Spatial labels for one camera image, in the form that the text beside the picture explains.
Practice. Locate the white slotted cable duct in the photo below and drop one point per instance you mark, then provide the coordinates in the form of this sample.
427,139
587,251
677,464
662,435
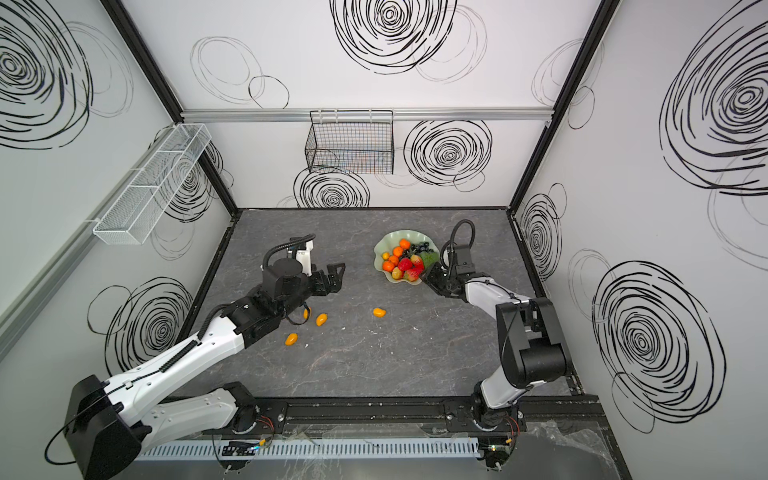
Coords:
298,449

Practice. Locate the dark fake grape bunch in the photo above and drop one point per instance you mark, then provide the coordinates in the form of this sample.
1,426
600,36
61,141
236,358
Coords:
427,252

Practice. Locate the white mesh wall shelf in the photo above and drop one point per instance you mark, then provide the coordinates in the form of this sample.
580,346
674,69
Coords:
168,183

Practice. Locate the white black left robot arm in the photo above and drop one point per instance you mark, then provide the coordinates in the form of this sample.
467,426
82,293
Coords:
109,423

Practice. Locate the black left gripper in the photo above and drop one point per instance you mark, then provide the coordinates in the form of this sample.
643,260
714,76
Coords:
324,280

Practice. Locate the green wavy fruit bowl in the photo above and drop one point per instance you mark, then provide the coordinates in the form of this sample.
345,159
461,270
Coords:
391,241

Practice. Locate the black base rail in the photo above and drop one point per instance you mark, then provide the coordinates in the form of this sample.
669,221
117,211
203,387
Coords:
457,414

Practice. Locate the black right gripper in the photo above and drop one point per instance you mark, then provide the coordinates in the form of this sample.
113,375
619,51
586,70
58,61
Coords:
441,280

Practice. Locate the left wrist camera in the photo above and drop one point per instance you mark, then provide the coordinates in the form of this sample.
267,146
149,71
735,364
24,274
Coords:
302,253

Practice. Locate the black wire wall basket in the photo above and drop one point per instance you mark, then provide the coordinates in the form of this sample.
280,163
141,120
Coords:
353,140

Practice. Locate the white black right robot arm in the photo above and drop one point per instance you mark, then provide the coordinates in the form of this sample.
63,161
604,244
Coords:
531,344

